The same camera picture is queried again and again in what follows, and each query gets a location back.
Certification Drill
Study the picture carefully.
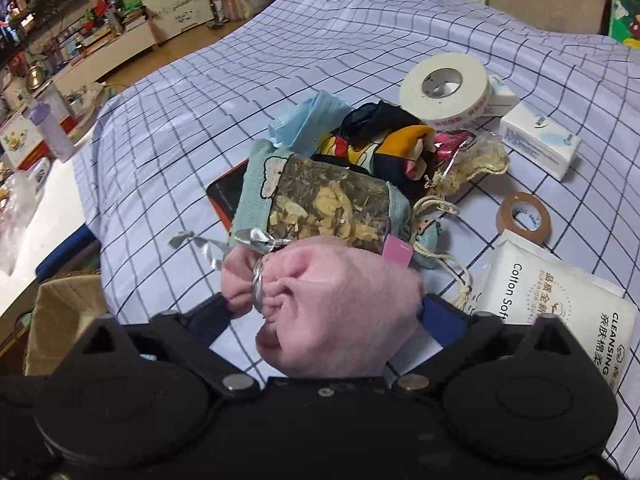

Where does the pink soft pouch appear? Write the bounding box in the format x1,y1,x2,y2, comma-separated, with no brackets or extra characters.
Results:
220,236,425,378

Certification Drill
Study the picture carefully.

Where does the brown tape roll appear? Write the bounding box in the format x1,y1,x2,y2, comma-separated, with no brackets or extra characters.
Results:
496,192,552,246

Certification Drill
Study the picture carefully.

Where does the herb sachet light blue bag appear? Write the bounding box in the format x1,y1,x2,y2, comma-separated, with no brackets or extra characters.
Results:
231,140,411,254

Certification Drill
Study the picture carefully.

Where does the black red flat case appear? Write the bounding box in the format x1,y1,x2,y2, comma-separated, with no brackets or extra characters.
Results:
206,159,248,232

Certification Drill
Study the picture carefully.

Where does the woven basket with liner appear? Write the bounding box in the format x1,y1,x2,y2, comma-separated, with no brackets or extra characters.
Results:
23,271,108,376

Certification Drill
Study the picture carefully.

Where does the blue checked tablecloth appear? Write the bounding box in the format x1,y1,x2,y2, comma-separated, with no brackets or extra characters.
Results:
70,0,640,476

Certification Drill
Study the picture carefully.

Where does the white tissue pack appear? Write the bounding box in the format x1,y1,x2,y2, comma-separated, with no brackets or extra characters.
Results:
498,102,580,181

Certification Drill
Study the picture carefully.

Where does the blue face mask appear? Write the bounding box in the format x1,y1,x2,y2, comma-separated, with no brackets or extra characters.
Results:
268,90,352,157

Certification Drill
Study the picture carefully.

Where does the large white tape roll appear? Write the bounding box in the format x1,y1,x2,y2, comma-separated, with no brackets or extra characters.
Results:
399,53,491,131

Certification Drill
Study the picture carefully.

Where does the clear plastic bag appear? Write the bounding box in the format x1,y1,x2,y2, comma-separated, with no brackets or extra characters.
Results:
0,171,38,276

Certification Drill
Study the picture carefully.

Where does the purple lid water bottle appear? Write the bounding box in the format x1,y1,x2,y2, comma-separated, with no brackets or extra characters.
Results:
29,102,75,162

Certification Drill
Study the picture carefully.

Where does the beige mesh drawstring pouch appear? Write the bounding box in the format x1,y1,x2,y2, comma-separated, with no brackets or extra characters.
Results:
425,130,510,198

